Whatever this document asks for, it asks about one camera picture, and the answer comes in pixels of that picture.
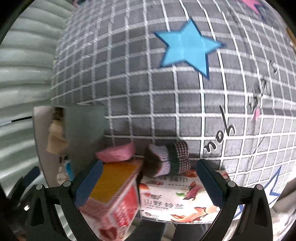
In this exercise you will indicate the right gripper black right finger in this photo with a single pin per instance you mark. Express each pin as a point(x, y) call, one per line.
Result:
point(255, 222)

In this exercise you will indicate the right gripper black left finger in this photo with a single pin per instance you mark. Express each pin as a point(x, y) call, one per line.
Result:
point(43, 220)

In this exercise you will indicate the beige sock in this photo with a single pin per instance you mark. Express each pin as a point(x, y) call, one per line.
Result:
point(57, 143)

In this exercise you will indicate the pink sponge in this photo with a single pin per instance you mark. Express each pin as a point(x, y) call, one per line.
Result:
point(117, 154)

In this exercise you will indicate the leopard print scarf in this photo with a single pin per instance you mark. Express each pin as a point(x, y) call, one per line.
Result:
point(58, 114)

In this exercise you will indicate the red patterned carton box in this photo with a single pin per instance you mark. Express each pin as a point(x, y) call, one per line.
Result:
point(114, 202)

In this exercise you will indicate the white floral tissue pack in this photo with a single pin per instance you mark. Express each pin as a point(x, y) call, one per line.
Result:
point(176, 199)

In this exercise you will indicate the striped knitted sock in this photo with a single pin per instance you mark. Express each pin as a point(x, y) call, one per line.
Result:
point(171, 159)

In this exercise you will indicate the grey storage box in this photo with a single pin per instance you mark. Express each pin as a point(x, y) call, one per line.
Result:
point(85, 126)

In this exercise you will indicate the grey checked star blanket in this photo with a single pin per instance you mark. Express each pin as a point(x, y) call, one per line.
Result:
point(219, 75)

